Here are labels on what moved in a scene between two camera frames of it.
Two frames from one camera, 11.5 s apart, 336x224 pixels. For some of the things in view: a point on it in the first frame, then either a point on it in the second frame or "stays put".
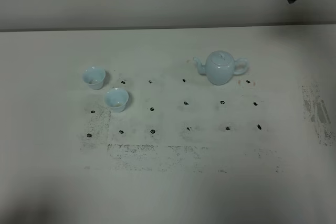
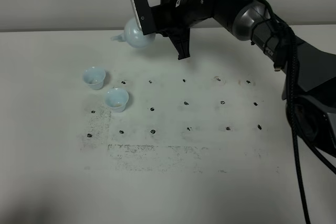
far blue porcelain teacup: [94, 76] stays put
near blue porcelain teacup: [117, 98] stays put
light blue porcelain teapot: [220, 66] -> [133, 35]
